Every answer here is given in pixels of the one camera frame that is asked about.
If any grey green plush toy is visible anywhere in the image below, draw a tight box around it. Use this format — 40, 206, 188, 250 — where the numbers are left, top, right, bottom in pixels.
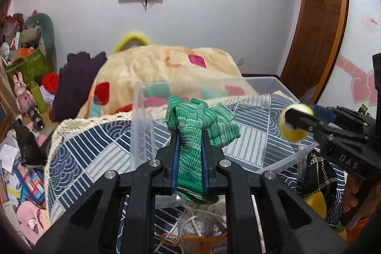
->
19, 13, 56, 57

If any pink rabbit figurine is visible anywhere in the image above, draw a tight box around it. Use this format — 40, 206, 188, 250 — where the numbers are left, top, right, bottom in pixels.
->
13, 72, 35, 115

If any white drawstring pouch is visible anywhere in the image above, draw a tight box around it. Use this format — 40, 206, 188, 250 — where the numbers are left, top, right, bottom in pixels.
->
178, 205, 227, 235

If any person's hand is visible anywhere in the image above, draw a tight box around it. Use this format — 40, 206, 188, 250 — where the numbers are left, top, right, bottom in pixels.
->
342, 174, 362, 213

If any yellow plush ring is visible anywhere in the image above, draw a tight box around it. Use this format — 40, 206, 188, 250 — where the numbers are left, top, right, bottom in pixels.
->
113, 30, 152, 54

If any green bottle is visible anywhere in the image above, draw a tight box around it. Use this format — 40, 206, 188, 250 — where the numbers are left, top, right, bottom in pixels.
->
30, 81, 46, 113

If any grey glitter pouch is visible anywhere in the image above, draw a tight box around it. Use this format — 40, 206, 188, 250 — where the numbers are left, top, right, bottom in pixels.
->
178, 211, 227, 253

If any red plush item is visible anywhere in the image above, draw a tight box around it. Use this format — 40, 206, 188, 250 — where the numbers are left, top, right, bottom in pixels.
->
42, 72, 59, 95

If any clear plastic storage box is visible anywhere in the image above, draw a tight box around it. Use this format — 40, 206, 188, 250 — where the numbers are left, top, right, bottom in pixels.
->
130, 77, 318, 173

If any black bag with chain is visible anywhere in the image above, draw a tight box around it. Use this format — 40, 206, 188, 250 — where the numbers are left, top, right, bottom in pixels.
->
296, 149, 338, 223

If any green knitted cloth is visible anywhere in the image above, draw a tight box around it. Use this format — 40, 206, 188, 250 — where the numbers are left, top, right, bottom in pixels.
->
165, 96, 240, 204

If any pink plush toy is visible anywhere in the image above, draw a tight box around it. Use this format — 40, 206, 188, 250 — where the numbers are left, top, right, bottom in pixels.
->
16, 201, 50, 246

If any yellow plush ball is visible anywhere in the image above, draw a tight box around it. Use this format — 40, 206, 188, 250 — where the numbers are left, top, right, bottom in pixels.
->
278, 103, 313, 142

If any brown wooden door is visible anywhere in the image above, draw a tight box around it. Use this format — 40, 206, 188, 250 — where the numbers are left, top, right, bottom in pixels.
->
280, 0, 348, 103

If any dark purple garment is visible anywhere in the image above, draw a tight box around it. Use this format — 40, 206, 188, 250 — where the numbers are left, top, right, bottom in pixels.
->
50, 52, 107, 122

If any green cardboard box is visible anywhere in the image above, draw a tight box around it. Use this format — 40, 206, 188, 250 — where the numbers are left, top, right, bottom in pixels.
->
5, 50, 56, 88

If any beige patchwork plush blanket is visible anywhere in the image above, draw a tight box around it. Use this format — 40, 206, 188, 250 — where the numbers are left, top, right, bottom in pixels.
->
77, 45, 256, 119

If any blue white patterned tablecloth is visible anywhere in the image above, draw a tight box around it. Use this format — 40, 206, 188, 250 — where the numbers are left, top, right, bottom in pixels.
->
44, 91, 347, 254

